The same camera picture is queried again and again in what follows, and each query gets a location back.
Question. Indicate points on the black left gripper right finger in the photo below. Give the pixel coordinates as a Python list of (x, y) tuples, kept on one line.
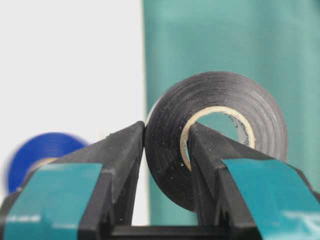
[(247, 194)]

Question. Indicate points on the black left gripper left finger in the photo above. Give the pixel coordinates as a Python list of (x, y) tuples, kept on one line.
[(79, 195)]

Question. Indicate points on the blue tape roll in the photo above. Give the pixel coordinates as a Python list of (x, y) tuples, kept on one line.
[(46, 145)]

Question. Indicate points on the black tape roll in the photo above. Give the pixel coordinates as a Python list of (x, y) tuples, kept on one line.
[(244, 100)]

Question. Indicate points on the white plastic tray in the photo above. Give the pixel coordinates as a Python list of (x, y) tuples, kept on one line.
[(69, 66)]

